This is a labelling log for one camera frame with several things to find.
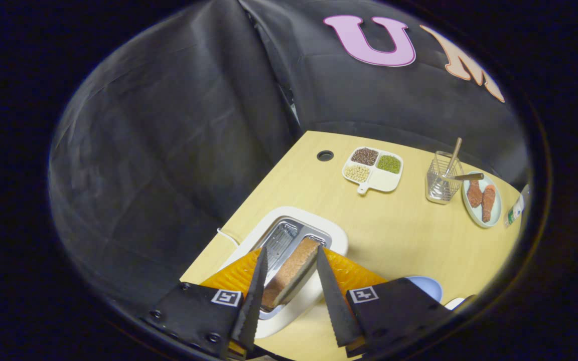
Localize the white divided dish with beans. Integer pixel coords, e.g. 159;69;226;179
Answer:
342;146;404;195

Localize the brown meat patty orange edge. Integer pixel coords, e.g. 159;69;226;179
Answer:
481;185;496;223

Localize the light wooden utensil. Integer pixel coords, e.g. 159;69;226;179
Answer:
444;137;463;176

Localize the black backdrop cloth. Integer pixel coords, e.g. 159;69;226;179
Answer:
48;0;530;321

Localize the plain bread slice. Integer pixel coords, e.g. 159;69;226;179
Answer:
261;237;321;311

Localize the blue plate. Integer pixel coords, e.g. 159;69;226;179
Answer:
405;275;443;303

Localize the wire utensil holder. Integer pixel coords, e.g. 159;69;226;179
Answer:
425;150;465;205

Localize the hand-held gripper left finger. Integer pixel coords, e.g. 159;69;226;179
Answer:
141;246;269;360

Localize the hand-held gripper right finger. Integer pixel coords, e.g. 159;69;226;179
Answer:
316;245;454;359

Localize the pale green plate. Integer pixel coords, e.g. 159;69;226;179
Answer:
462;172;502;229

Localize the clear water bottle green cap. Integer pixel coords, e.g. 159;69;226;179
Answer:
505;183;531;227

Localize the white toaster cable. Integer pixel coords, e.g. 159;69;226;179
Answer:
216;228;242;246

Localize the white toaster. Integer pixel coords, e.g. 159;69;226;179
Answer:
219;206;349;339

